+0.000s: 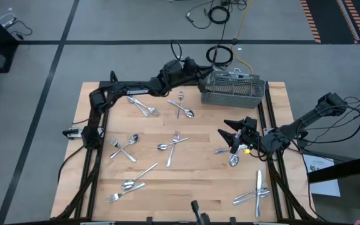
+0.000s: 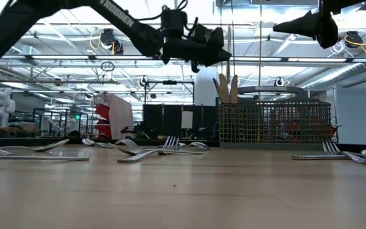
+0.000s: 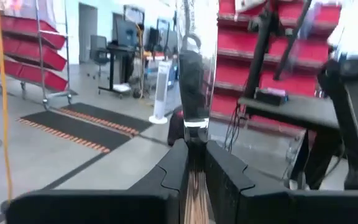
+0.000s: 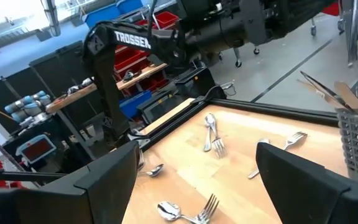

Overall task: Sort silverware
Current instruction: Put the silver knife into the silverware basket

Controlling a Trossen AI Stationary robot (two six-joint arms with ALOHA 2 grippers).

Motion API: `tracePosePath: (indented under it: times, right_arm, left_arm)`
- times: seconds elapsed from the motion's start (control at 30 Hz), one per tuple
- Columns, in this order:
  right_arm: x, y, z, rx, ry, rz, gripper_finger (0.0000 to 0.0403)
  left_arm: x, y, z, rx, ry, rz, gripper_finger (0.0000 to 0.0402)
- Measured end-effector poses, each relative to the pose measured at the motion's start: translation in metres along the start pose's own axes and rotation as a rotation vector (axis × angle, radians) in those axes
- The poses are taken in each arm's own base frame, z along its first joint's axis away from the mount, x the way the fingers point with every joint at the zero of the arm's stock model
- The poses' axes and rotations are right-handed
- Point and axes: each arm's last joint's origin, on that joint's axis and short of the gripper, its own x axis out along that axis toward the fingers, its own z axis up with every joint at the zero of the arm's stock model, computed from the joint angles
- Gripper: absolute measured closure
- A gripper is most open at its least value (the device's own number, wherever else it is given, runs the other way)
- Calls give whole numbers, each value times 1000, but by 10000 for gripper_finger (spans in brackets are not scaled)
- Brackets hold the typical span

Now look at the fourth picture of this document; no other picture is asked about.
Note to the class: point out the grey metal stand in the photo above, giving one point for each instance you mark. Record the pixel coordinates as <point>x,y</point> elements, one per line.
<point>353,31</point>

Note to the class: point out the silver spoon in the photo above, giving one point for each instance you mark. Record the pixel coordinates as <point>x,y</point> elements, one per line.
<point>210,119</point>
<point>155,170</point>
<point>168,211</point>

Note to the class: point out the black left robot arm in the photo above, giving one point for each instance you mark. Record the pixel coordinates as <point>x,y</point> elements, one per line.
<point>132,39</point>

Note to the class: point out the white box red screen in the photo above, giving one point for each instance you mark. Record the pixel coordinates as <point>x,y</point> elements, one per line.
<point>37,149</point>

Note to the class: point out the wooden shelf board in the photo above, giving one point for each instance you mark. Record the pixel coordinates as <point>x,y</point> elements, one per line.
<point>73,97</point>

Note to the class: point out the blue storage bin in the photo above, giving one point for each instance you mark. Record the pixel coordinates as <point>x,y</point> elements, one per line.
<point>134,104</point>
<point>102,15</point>

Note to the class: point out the red storage bin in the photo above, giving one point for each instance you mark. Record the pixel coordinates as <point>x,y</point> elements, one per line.
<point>166,20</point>
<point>127,59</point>

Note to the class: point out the wooden utensils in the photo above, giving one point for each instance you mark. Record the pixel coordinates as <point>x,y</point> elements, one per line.
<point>319,95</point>
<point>351,98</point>

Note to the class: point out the black aluminium table frame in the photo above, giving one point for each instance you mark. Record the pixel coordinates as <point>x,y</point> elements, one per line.
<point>275,109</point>

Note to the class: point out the blue grey rolls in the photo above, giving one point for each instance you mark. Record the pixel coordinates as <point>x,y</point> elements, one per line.
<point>26,105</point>

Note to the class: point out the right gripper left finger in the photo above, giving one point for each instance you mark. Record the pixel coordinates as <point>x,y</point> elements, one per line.
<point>104,193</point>

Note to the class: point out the silver fork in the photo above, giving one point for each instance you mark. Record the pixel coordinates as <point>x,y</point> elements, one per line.
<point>207,214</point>
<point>218,146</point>
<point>294,138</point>

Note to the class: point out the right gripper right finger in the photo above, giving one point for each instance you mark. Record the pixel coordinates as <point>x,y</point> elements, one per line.
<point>306,193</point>

